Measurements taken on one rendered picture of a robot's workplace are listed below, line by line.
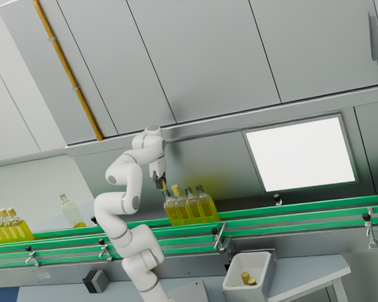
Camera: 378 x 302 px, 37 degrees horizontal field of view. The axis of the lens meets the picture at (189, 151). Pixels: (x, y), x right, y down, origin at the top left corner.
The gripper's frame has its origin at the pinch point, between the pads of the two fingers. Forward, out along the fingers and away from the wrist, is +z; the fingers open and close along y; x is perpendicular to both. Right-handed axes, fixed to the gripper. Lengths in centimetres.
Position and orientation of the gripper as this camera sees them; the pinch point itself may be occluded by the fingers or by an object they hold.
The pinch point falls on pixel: (161, 182)
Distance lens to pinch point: 260.7
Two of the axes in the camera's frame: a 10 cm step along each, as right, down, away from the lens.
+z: 1.0, 8.6, 5.0
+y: -3.0, 5.1, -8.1
